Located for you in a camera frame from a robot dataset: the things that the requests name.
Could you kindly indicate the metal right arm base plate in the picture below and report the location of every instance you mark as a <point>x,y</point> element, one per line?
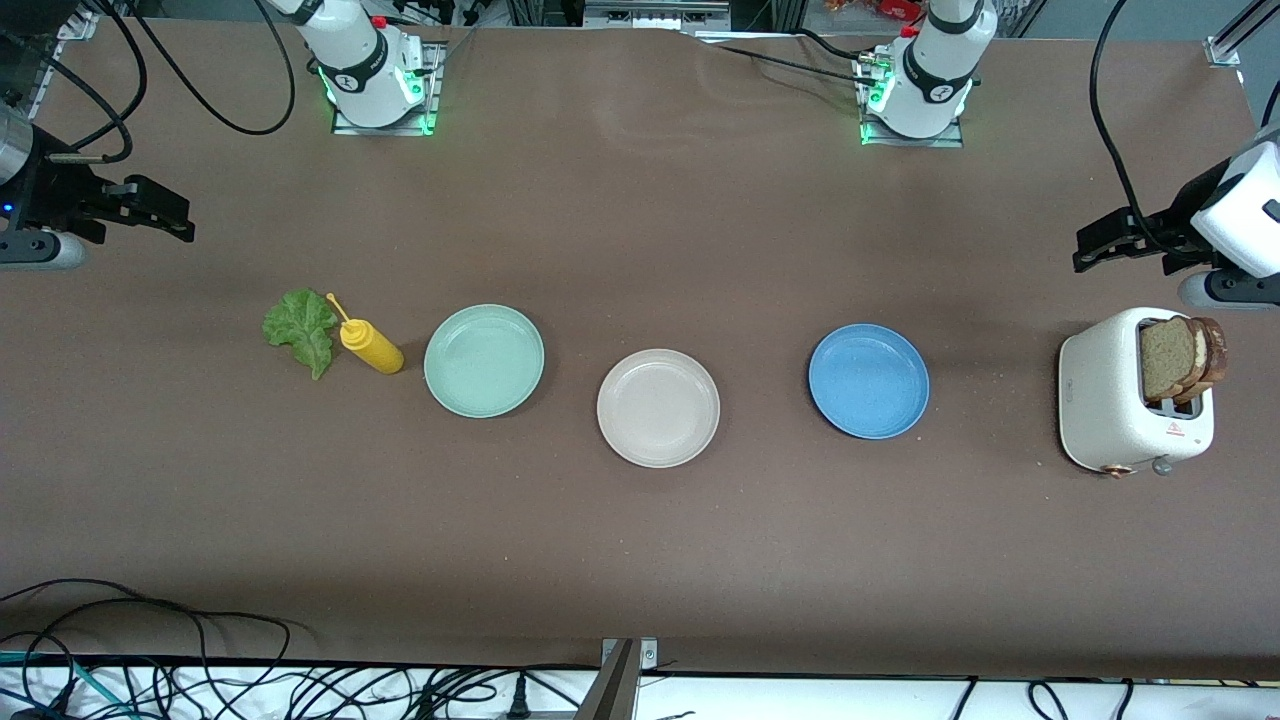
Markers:
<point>433,100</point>

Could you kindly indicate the white two-slot toaster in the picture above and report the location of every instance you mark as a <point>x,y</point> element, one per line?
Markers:
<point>1105,400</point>

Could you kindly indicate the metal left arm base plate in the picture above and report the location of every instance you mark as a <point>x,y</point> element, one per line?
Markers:
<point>910,142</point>

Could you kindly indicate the brown bread slice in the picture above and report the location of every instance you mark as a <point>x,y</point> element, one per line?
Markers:
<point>1215,355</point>
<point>1165,360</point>

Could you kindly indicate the beige round plate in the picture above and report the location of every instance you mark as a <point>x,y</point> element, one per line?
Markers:
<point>658,408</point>

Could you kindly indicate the aluminium frame rail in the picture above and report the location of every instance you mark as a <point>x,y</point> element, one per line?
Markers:
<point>75,25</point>
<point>1240,30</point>

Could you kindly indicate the aluminium profile post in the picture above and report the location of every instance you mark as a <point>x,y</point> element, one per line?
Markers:
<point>615,685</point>

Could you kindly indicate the black power plug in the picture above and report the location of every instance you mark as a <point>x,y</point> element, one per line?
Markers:
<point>518,700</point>

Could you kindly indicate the mint green round plate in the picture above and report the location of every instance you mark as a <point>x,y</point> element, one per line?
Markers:
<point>484,360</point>

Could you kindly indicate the yellow squeeze mustard bottle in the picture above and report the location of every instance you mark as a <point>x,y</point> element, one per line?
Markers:
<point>372,348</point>

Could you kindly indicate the silver equipment box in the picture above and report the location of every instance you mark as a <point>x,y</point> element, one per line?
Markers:
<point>655,12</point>

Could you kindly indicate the green lettuce leaf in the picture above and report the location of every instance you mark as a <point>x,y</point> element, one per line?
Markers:
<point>300,330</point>

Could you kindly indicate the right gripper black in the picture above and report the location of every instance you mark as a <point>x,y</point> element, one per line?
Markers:
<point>48,192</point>

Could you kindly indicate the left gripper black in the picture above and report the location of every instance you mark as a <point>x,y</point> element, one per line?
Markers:
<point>1178,222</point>

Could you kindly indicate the blue round plate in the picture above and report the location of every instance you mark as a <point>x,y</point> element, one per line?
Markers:
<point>868,380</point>

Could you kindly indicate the red objects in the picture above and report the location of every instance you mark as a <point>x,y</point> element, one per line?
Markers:
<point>890,8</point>

